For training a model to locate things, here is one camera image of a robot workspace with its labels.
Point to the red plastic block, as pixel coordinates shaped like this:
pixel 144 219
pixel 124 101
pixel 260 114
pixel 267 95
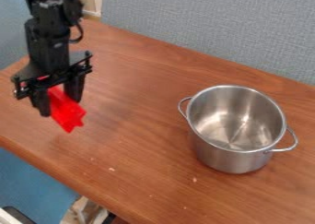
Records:
pixel 66 111

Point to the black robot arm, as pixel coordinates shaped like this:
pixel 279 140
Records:
pixel 62 10

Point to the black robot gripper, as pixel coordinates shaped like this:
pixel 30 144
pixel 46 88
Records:
pixel 54 65

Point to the stainless steel pot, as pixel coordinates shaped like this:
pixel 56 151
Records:
pixel 236 125

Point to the black and white floor object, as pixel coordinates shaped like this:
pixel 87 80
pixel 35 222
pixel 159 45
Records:
pixel 12 216

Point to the wooden table leg frame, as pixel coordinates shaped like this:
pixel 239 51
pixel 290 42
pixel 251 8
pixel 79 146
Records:
pixel 84 212

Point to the beige wooden shelf unit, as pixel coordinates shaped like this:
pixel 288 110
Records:
pixel 92 0

